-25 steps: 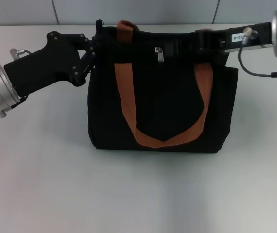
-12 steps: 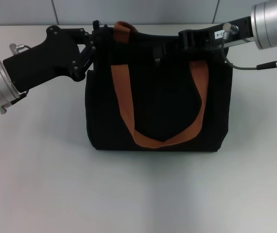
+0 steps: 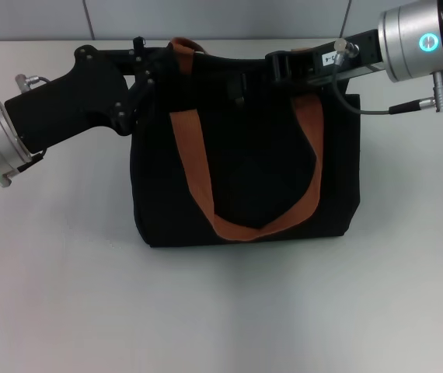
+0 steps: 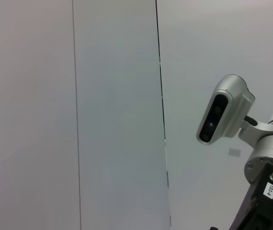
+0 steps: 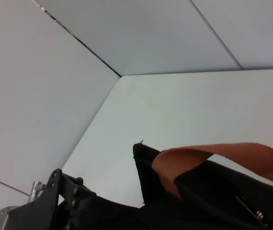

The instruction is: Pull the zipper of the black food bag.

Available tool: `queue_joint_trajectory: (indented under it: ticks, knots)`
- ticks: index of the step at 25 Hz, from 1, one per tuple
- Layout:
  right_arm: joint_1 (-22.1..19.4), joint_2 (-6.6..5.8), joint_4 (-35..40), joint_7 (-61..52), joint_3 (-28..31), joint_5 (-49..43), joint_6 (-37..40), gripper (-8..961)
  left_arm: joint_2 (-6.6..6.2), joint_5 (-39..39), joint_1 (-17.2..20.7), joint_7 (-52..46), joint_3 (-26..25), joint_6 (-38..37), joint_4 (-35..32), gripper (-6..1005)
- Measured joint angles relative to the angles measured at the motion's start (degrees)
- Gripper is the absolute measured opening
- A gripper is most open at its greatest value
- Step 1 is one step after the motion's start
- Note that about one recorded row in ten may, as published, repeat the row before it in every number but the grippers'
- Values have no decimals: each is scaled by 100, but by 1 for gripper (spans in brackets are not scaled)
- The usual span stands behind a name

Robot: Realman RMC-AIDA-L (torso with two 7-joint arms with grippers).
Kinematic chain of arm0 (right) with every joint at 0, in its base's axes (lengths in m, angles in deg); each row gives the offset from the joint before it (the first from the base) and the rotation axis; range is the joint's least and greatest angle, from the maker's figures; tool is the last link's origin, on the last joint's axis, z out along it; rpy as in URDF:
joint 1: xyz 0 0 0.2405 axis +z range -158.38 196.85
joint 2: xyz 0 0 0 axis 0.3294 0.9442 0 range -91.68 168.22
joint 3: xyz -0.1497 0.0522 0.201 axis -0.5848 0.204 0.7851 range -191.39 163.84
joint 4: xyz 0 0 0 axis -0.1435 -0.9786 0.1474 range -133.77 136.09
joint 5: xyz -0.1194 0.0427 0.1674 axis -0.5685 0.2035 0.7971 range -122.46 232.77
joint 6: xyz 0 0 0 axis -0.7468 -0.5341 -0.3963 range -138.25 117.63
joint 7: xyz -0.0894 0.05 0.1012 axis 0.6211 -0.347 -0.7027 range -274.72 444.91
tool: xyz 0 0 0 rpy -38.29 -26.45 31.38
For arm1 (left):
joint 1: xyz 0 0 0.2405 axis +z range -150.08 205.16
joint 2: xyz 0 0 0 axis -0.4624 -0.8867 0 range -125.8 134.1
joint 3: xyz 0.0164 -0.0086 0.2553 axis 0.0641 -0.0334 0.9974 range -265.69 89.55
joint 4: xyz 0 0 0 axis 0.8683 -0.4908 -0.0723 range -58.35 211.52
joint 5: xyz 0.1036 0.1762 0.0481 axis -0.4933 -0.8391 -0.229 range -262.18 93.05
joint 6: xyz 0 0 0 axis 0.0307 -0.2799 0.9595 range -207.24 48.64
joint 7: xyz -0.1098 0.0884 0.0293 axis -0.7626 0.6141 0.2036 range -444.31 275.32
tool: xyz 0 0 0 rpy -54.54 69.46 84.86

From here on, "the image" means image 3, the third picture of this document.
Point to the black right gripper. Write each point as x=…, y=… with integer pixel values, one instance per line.
x=322, y=62

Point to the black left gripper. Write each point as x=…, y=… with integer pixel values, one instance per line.
x=70, y=105

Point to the silver zipper pull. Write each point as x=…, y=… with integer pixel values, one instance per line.
x=240, y=101

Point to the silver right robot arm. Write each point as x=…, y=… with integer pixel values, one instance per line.
x=427, y=39

